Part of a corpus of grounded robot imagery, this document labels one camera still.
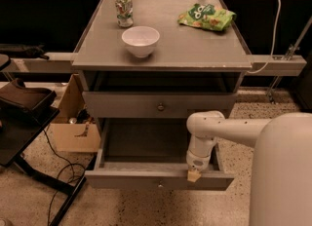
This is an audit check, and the dark brown bag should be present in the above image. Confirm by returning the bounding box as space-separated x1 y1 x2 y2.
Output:
0 78 57 118

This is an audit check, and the cardboard box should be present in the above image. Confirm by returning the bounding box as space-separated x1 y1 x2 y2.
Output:
51 74 100 153

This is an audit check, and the black floor cable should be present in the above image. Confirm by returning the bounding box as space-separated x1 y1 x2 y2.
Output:
42 128 86 226

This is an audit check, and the grey drawer cabinet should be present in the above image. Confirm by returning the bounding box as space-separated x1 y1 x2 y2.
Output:
71 0 254 160

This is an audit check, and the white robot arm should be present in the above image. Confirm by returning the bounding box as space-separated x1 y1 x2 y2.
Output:
186 111 312 226

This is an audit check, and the grey drawer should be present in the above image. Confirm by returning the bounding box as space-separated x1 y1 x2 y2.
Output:
83 92 237 119
86 118 234 191

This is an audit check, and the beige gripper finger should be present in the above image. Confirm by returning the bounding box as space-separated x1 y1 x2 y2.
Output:
187 170 201 183

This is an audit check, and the green snack bag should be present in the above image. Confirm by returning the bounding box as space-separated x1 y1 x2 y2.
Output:
177 3 236 32

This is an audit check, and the green patterned soda can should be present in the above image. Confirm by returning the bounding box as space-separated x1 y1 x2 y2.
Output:
115 0 134 28

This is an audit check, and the white ceramic bowl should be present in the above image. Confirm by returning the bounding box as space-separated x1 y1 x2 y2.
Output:
122 26 160 58

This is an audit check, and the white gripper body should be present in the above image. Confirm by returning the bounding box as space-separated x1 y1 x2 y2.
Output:
186 137 216 171

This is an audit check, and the grey top drawer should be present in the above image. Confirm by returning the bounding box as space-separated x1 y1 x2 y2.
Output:
83 92 237 119

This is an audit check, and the white cable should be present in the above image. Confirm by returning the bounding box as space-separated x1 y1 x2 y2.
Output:
247 0 283 75

